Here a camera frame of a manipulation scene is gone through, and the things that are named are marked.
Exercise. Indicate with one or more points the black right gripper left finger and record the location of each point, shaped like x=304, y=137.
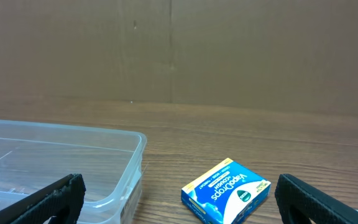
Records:
x=58, y=203

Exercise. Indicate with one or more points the blue VapoDrops box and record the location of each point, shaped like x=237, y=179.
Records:
x=226, y=194

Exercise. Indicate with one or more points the clear plastic container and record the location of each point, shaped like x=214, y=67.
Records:
x=35, y=155

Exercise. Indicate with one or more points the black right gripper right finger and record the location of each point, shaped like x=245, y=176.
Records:
x=301, y=203

